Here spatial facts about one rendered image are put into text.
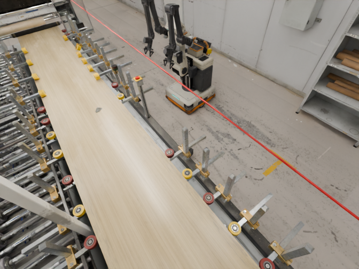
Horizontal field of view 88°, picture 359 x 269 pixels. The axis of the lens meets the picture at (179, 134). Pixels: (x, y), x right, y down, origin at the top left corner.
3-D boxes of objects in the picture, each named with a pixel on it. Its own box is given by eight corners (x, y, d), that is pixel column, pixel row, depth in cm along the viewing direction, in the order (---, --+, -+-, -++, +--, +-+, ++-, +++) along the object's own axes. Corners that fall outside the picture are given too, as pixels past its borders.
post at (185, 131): (186, 158, 183) (185, 125, 146) (188, 160, 181) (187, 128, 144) (184, 160, 182) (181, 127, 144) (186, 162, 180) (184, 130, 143)
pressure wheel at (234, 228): (236, 240, 125) (240, 236, 116) (225, 235, 127) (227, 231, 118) (239, 228, 130) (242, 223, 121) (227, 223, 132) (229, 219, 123)
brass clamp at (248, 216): (244, 209, 137) (246, 207, 133) (259, 225, 130) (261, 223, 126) (238, 214, 135) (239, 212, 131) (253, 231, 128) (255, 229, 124)
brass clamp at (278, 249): (272, 240, 125) (275, 239, 121) (291, 260, 118) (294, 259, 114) (266, 247, 123) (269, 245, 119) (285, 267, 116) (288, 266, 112)
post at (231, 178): (223, 198, 157) (232, 172, 120) (226, 202, 156) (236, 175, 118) (220, 201, 156) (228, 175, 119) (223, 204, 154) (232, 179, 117)
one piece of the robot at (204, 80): (189, 79, 350) (189, 32, 286) (211, 92, 323) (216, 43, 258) (176, 87, 337) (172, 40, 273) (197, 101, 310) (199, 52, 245)
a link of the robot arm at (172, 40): (174, 6, 184) (168, 4, 190) (170, 7, 182) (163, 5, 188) (177, 48, 218) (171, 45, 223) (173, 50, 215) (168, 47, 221)
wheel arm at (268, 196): (268, 194, 143) (270, 191, 140) (272, 197, 141) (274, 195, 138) (228, 231, 128) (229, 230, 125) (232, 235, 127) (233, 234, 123)
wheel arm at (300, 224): (298, 221, 131) (301, 220, 128) (302, 226, 129) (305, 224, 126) (257, 267, 116) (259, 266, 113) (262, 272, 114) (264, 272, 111)
